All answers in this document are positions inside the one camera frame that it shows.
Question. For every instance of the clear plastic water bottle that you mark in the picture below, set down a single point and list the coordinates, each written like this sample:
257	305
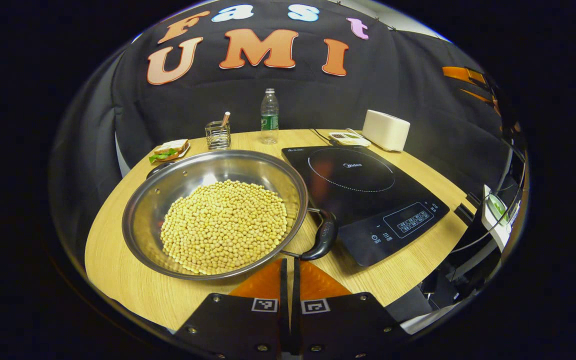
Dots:
269	122

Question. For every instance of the black induction cooktop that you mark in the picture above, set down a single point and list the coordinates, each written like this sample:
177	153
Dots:
368	200

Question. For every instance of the white and green device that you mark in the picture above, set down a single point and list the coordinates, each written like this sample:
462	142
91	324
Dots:
493	225

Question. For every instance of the wooden stick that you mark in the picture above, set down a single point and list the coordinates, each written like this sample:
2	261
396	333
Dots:
225	120

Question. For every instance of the black backdrop cloth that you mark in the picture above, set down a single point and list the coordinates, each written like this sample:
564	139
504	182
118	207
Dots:
318	100

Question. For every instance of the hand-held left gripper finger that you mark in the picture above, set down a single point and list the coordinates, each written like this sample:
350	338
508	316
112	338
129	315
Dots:
295	290
284	290

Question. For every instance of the pile of yellow soybeans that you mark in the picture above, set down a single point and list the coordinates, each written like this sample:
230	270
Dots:
223	225

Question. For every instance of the white divided seasoning dish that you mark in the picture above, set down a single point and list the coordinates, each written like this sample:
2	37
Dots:
348	140

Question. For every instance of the stainless steel pot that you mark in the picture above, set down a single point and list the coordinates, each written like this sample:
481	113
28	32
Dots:
208	170

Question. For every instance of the sandwich with lettuce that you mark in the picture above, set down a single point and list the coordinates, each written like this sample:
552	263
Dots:
170	147

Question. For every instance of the white toaster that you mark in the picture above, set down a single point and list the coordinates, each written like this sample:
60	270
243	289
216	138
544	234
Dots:
385	130

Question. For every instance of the small sandwich plate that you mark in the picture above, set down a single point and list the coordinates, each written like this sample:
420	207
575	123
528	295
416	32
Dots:
182	156

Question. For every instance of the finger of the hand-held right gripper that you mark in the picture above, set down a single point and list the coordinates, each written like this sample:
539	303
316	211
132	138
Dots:
478	97
463	75

